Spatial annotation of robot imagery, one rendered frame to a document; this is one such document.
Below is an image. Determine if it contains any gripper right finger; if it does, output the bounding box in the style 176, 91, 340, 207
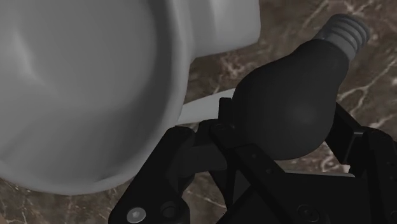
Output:
324, 102, 397, 224

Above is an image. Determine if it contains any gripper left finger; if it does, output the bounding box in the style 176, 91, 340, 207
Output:
108, 97, 288, 224

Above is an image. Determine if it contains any black light bulb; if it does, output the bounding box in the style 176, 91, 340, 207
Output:
232, 13, 371, 161

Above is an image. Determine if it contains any white toilet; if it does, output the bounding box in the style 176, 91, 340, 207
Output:
0, 0, 261, 196

